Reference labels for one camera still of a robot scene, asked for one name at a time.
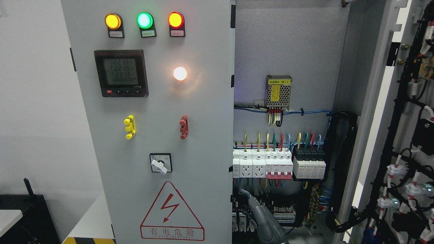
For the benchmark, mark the white glowing indicator lamp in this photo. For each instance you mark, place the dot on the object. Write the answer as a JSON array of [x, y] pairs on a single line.
[[180, 73]]

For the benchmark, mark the relay terminal block row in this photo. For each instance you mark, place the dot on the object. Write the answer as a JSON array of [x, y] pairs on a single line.
[[243, 220]]

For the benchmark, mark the green indicator lamp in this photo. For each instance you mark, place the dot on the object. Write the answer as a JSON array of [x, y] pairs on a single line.
[[146, 25]]

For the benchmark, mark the black surge protector module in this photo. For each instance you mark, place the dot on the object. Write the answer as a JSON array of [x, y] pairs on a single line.
[[309, 163]]

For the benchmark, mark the red triangle warning sticker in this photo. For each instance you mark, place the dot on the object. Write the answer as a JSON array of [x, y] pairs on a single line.
[[171, 218]]

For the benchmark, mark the black box with antenna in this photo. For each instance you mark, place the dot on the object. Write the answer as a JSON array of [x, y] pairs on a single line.
[[35, 226]]

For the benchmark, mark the white rotary selector switch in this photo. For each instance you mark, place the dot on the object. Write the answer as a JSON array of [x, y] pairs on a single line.
[[161, 163]]

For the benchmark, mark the yellow terminal clip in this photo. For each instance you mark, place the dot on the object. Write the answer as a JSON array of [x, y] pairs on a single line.
[[130, 127]]

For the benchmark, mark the black digital power meter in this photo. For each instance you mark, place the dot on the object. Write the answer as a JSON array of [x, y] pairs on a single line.
[[122, 73]]

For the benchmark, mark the grey cabinet door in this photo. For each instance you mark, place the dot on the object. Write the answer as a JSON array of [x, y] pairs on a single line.
[[376, 37], [202, 161]]

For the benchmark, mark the red indicator lamp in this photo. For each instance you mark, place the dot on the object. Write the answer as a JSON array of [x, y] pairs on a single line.
[[176, 24]]

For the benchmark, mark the white socket breaker row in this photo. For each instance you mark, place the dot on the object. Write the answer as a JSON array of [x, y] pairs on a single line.
[[262, 164]]

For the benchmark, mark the yellow indicator lamp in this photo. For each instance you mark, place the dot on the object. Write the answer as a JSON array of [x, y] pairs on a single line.
[[114, 25]]

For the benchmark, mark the metal mesh power supply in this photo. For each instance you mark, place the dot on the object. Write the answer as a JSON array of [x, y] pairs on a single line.
[[278, 91]]

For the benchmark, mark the red terminal clip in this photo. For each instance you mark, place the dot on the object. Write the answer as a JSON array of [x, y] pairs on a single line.
[[184, 127]]

